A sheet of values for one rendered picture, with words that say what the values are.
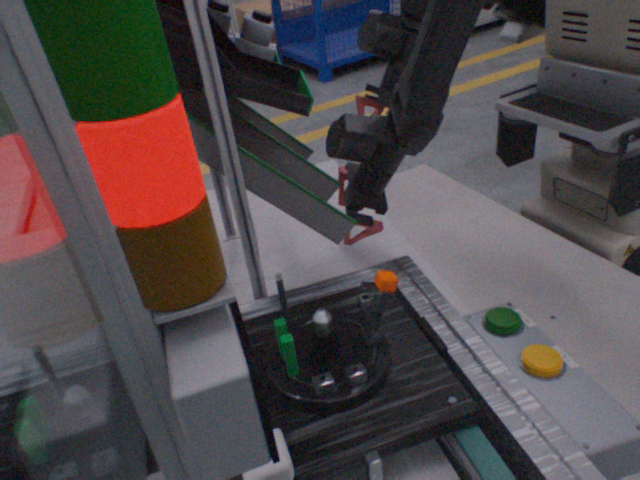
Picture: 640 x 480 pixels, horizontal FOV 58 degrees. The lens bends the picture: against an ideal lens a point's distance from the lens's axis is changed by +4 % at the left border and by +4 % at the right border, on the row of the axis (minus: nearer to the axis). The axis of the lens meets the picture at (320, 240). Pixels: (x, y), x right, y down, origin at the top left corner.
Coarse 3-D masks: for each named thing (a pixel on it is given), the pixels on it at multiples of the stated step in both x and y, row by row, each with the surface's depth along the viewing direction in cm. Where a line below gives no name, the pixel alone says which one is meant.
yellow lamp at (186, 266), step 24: (192, 216) 26; (120, 240) 26; (144, 240) 26; (168, 240) 26; (192, 240) 27; (216, 240) 29; (144, 264) 27; (168, 264) 27; (192, 264) 27; (216, 264) 29; (144, 288) 28; (168, 288) 27; (192, 288) 28; (216, 288) 29
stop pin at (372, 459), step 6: (366, 456) 54; (372, 456) 54; (378, 456) 54; (366, 462) 54; (372, 462) 53; (378, 462) 54; (366, 468) 55; (372, 468) 54; (378, 468) 54; (366, 474) 55; (372, 474) 54; (378, 474) 54
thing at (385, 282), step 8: (384, 272) 60; (392, 272) 61; (376, 280) 60; (384, 280) 59; (392, 280) 59; (368, 288) 59; (376, 288) 60; (384, 288) 60; (392, 288) 60; (376, 296) 61; (384, 296) 61; (376, 304) 61; (384, 304) 61; (368, 312) 62; (376, 312) 61; (368, 320) 62; (376, 320) 62; (368, 328) 62; (376, 328) 63
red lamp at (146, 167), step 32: (96, 128) 23; (128, 128) 23; (160, 128) 24; (96, 160) 24; (128, 160) 24; (160, 160) 24; (192, 160) 26; (128, 192) 25; (160, 192) 25; (192, 192) 26; (128, 224) 25
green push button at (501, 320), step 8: (488, 312) 68; (496, 312) 68; (504, 312) 68; (512, 312) 67; (488, 320) 67; (496, 320) 67; (504, 320) 66; (512, 320) 66; (520, 320) 66; (488, 328) 67; (496, 328) 66; (504, 328) 66; (512, 328) 65
